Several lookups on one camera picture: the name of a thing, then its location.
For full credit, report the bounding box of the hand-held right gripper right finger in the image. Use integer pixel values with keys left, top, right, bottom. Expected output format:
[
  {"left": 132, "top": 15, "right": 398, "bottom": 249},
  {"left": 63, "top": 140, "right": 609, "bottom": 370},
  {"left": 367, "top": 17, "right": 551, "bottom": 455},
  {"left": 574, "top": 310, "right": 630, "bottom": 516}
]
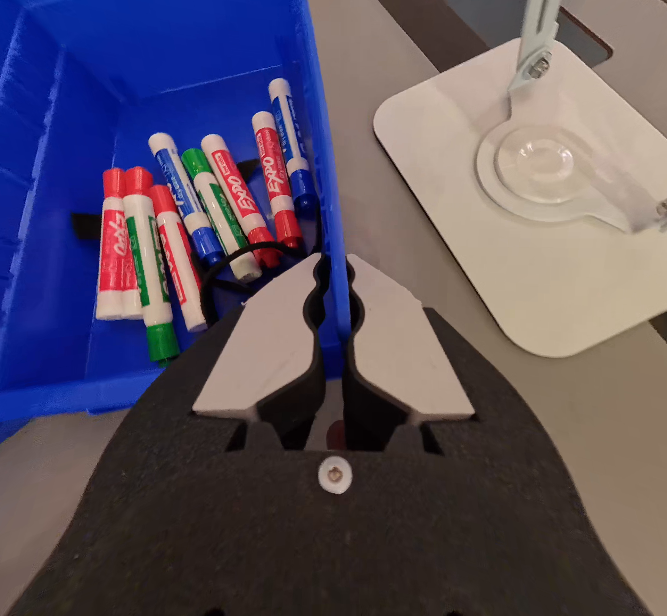
[{"left": 341, "top": 254, "right": 476, "bottom": 450}]

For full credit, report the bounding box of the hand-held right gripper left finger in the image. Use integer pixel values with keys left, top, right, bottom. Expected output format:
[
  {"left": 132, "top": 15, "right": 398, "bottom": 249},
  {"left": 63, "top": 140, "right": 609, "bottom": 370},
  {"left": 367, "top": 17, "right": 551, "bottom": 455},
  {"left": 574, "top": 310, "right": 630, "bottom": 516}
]
[{"left": 192, "top": 253, "right": 331, "bottom": 450}]

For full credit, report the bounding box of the blue plastic bin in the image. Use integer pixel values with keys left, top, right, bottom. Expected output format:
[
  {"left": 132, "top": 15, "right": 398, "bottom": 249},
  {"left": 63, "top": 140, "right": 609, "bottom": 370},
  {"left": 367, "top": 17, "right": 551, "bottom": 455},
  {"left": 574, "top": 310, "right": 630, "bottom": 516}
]
[{"left": 0, "top": 0, "right": 351, "bottom": 442}]

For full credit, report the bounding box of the blue dry-erase marker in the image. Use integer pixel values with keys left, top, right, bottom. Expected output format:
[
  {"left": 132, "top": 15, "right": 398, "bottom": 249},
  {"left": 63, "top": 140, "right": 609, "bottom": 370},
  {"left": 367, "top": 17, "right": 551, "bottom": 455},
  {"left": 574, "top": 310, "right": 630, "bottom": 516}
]
[
  {"left": 148, "top": 132, "right": 225, "bottom": 265},
  {"left": 268, "top": 77, "right": 317, "bottom": 218}
]

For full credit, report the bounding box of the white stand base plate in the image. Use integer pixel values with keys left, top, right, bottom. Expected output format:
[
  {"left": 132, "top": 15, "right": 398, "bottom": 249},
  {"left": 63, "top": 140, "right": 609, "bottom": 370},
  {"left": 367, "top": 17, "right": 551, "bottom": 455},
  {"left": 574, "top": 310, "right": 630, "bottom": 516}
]
[{"left": 373, "top": 36, "right": 667, "bottom": 359}]

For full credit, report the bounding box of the clear plastic suction mount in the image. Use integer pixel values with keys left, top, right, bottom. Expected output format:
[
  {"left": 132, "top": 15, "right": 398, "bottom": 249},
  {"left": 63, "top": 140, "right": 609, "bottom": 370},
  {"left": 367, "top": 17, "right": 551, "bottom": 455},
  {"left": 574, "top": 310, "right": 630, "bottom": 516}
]
[{"left": 492, "top": 123, "right": 667, "bottom": 233}]

